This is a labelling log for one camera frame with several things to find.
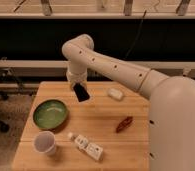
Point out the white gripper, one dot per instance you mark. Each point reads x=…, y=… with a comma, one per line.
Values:
x=78, y=82

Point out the white eraser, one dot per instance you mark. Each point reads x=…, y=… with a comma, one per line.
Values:
x=115, y=94

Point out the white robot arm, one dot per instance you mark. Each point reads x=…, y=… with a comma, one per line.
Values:
x=172, y=102

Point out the green ceramic bowl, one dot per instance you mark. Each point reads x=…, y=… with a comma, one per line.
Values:
x=50, y=114

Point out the white ceramic cup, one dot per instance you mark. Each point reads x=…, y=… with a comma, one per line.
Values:
x=45, y=143

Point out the red chili pepper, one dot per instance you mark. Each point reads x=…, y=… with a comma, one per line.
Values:
x=124, y=124

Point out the white plastic bottle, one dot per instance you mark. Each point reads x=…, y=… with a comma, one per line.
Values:
x=83, y=144

